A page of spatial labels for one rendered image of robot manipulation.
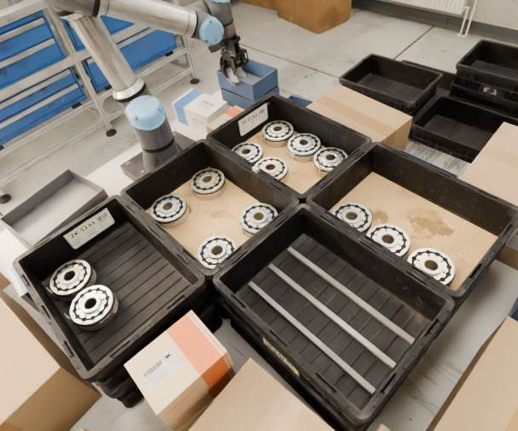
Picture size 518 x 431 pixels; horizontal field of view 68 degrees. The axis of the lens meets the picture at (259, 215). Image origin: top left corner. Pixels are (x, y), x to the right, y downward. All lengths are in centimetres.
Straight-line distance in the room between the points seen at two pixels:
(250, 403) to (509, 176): 82
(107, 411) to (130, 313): 23
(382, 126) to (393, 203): 29
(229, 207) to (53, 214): 62
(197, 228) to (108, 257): 24
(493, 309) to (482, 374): 30
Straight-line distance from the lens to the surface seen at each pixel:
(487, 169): 114
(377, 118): 132
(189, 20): 125
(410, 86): 220
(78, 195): 144
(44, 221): 142
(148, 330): 82
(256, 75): 173
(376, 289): 93
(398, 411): 97
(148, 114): 127
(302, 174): 115
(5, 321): 104
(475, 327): 109
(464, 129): 215
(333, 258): 96
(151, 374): 79
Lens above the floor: 163
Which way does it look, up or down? 49 degrees down
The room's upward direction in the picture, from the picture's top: 10 degrees counter-clockwise
